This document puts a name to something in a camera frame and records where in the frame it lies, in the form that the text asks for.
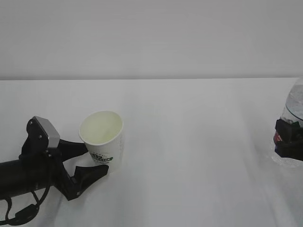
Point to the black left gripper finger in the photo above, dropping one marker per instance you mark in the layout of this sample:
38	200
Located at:
86	176
69	150

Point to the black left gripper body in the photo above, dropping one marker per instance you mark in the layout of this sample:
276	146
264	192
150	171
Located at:
60	178

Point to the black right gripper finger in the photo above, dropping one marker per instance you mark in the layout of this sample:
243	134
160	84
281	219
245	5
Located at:
288	135

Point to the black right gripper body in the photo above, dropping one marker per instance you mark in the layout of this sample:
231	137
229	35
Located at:
293	150

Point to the Nongfu Spring water bottle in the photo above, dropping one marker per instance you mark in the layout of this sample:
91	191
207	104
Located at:
292	112

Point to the white paper cup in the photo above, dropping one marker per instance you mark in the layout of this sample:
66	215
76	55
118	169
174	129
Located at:
103	135

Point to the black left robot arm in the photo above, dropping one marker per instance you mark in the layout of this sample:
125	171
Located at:
40	164

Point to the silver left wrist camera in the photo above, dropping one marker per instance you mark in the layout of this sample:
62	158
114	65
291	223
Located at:
49	130

